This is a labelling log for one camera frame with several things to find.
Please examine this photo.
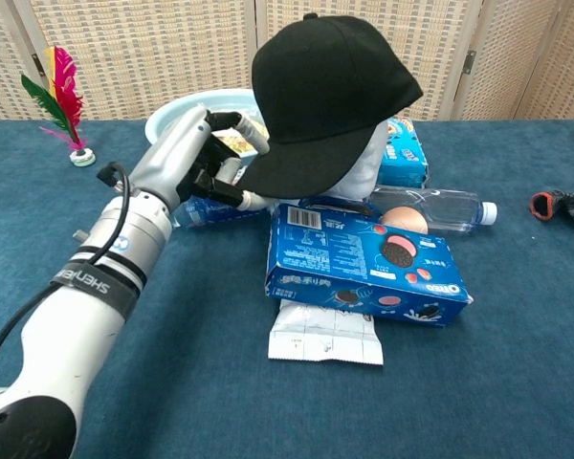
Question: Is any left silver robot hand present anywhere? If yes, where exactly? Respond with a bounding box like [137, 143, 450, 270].
[128, 105, 274, 214]

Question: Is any black baseball cap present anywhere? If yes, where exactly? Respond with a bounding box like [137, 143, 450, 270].
[236, 12, 425, 200]

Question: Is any blue label drink bottle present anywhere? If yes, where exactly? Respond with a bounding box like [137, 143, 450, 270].
[171, 193, 275, 230]

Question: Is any clear plastic water bottle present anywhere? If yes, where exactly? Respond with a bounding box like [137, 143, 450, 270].
[370, 186, 498, 235]

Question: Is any light blue plastic basin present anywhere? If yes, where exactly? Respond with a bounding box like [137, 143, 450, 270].
[144, 88, 270, 162]

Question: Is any woven folding screen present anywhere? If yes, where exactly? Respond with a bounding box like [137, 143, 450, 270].
[0, 0, 574, 123]

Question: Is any colourful feather shuttlecock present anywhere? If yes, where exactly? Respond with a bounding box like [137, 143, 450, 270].
[20, 45, 98, 167]

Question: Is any blue white snack pack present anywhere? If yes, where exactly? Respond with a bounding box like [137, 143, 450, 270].
[298, 195, 385, 219]

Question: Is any white foam mannequin head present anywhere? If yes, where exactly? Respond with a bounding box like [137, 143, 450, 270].
[323, 121, 389, 200]

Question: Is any blue Oreo box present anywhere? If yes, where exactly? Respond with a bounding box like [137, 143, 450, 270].
[264, 203, 475, 329]

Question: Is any blue chocolate chip cookie box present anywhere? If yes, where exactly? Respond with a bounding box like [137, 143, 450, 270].
[376, 116, 430, 189]

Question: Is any white snack packet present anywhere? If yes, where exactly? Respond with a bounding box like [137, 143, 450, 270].
[267, 298, 385, 366]

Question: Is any blue felt table cover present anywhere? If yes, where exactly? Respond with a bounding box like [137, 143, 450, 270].
[0, 119, 574, 459]

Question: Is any grey knit work glove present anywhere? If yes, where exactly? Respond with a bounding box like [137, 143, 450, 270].
[528, 189, 574, 248]

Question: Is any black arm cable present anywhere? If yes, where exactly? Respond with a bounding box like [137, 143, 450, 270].
[0, 161, 133, 386]

